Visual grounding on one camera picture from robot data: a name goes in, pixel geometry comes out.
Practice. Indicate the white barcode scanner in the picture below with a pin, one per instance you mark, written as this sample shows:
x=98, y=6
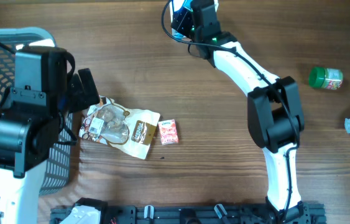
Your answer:
x=175, y=5

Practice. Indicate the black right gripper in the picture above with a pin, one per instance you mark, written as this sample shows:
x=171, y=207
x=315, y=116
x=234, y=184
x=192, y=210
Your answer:
x=182, y=22

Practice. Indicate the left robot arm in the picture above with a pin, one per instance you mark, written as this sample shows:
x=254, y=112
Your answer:
x=33, y=119

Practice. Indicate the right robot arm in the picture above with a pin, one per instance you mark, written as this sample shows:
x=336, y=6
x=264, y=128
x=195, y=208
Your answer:
x=274, y=111

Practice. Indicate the grey plastic basket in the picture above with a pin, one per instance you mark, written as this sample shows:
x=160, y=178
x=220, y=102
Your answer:
x=57, y=172

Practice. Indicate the red tissue pack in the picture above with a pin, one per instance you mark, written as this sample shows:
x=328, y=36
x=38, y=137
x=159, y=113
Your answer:
x=168, y=132

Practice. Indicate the green lid jar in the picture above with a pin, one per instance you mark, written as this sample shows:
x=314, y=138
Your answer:
x=325, y=78

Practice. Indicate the brown white snack bag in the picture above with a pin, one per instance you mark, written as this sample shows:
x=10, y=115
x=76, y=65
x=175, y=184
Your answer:
x=129, y=130

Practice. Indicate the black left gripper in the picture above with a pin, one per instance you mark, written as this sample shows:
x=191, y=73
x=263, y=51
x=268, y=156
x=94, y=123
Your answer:
x=80, y=101

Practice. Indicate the blue mouthwash bottle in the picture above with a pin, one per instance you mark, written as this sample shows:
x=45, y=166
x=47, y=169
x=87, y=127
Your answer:
x=186, y=4

